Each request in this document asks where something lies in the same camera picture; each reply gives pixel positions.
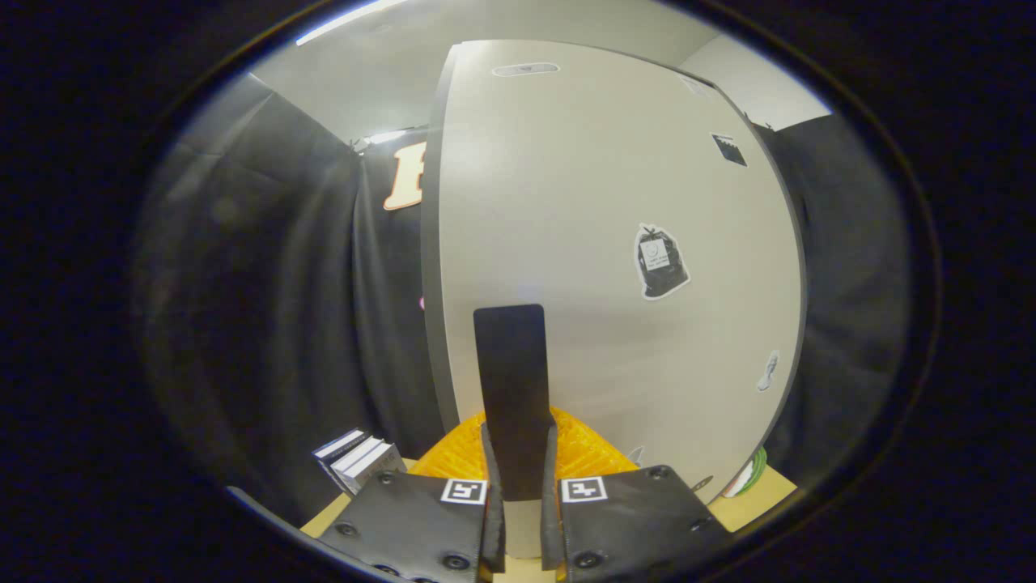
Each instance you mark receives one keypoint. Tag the dark blue cover book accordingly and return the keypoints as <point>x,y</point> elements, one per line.
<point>336,444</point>

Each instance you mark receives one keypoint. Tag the grey portrait cover book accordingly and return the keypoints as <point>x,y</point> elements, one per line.
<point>380,468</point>

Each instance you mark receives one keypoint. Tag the white blue spine book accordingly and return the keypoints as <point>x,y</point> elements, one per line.
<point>358,455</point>

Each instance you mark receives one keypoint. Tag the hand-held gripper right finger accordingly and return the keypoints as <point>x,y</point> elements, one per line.
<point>631,518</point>

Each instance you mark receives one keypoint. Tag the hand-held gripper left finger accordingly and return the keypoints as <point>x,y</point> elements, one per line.
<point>421,518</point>

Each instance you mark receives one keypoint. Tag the white shoe cabinet door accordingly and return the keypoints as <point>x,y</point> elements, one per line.
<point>583,186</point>

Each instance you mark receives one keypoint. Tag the green and white object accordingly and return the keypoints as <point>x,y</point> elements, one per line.
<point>749,478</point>

